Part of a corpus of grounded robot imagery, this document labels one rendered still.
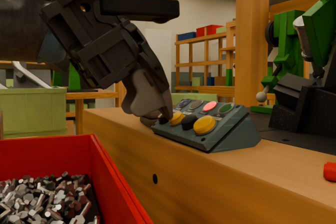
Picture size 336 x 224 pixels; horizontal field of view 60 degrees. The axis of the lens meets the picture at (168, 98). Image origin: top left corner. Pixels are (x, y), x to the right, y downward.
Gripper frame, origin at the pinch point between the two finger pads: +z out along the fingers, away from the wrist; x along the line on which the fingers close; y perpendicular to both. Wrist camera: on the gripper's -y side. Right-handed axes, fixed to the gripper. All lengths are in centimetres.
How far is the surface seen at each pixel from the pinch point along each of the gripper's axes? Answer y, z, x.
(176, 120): 0.5, 1.7, 0.9
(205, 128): 0.7, 1.6, 8.3
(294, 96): -18.6, 11.2, 4.4
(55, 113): 10, 3, -75
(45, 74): 1, -9, -105
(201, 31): -379, 120, -533
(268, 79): -33.9, 18.5, -16.5
